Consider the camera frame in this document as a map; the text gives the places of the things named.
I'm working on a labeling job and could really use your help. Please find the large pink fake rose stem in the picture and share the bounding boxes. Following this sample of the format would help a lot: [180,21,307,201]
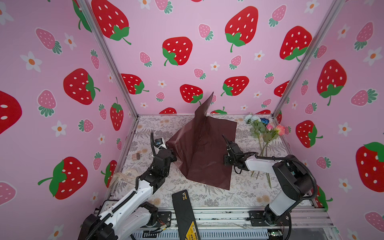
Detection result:
[263,124,286,189]

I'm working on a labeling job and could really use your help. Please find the small pink fake rose stem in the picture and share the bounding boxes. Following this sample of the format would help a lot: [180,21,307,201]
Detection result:
[257,123,274,181]

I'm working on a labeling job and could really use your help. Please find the black flat device yellow label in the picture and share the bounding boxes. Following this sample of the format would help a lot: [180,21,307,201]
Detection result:
[172,190,201,240]

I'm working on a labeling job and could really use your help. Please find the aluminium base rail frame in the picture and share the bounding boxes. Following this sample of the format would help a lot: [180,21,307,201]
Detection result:
[92,205,343,240]

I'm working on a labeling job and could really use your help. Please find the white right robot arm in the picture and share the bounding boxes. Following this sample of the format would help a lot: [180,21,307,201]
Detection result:
[224,139,318,226]

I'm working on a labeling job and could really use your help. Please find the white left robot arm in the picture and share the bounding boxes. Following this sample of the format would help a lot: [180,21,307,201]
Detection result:
[78,132,177,240]

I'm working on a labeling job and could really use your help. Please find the beige ribbon pile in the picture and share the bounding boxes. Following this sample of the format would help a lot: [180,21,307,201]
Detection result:
[109,169,140,193]

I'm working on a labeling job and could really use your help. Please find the white fake flower stem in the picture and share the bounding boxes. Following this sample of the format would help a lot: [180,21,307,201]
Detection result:
[243,114,268,178]

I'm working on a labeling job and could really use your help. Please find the dark red wrapping paper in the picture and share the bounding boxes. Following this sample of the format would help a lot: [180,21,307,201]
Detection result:
[166,95,237,190]

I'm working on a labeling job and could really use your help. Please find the blue fake rose stem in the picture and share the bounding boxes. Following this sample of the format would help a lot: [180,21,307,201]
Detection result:
[261,118,270,156]

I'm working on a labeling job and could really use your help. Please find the small brown ribbon spool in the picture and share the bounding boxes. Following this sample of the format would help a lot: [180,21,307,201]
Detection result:
[131,153,141,161]

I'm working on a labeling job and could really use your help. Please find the aluminium corner post right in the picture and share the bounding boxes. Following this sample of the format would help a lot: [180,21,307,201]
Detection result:
[272,0,345,120]

